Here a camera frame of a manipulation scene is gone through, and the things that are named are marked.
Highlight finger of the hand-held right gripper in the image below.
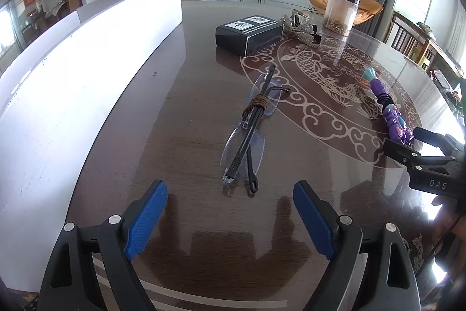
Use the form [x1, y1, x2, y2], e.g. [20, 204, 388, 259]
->
[413, 127, 466, 155]
[384, 140, 456, 171]

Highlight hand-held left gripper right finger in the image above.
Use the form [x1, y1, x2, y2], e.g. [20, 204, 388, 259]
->
[293, 180, 421, 311]

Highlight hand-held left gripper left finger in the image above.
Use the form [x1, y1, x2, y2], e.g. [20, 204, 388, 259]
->
[37, 180, 169, 311]

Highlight purple toy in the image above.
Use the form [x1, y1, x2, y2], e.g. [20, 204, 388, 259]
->
[362, 68, 416, 147]

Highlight rimless eyeglasses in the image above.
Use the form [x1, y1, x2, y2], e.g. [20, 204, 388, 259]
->
[220, 65, 291, 194]

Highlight wooden side table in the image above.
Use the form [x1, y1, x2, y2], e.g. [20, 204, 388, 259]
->
[419, 38, 466, 80]

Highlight dark wooden chair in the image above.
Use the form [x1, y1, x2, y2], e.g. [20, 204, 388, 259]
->
[386, 11, 430, 57]

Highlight large white partition board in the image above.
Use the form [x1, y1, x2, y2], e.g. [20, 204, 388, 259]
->
[0, 0, 183, 291]

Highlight orange chair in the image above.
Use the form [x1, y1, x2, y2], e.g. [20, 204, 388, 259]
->
[309, 0, 384, 24]

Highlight dark floral cloth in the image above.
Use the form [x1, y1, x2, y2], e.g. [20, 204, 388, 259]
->
[0, 287, 39, 311]

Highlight clear jar with black lid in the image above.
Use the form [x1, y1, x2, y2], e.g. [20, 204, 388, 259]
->
[322, 0, 360, 36]

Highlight silver sequin bow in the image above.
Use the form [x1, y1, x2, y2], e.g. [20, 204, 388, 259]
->
[278, 14, 322, 45]

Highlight black cardboard box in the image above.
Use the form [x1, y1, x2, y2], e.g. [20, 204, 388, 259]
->
[215, 15, 284, 57]

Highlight brown hair tie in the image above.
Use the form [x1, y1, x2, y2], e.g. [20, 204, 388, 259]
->
[242, 94, 272, 119]

